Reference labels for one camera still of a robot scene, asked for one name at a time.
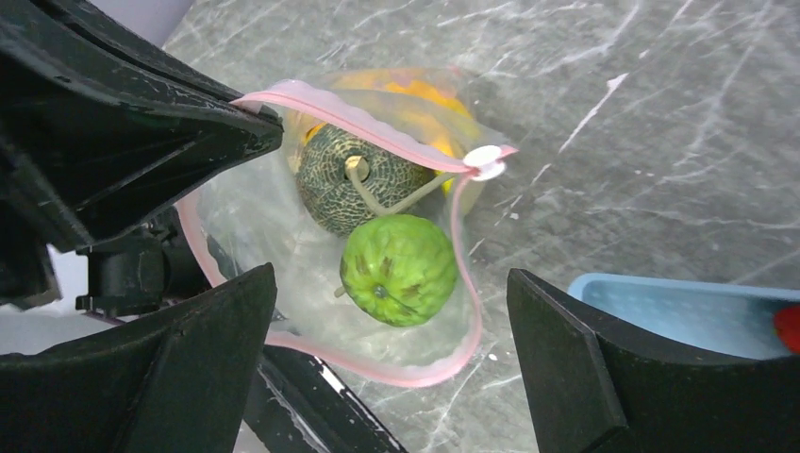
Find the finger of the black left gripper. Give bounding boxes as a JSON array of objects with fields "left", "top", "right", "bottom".
[{"left": 1, "top": 1, "right": 283, "bottom": 250}]

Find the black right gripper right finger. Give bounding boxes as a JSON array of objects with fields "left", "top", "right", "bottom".
[{"left": 507, "top": 269, "right": 799, "bottom": 452}]

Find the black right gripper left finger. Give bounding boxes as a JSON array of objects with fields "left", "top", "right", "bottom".
[{"left": 1, "top": 264, "right": 277, "bottom": 452}]

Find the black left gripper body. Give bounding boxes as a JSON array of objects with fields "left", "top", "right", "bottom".
[{"left": 1, "top": 137, "right": 73, "bottom": 310}]

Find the green lime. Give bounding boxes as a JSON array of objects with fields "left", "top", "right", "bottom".
[{"left": 335, "top": 214, "right": 458, "bottom": 327}]

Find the green netted melon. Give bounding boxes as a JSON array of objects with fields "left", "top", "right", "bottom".
[{"left": 295, "top": 124, "right": 452, "bottom": 237}]

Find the clear zip top bag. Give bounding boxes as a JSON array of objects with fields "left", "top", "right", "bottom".
[{"left": 176, "top": 67, "right": 514, "bottom": 387}]

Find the yellow banana bunch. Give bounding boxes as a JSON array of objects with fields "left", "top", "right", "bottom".
[{"left": 289, "top": 68, "right": 495, "bottom": 173}]

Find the blue plastic basket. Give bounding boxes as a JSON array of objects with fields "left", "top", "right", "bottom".
[{"left": 567, "top": 273, "right": 799, "bottom": 360}]

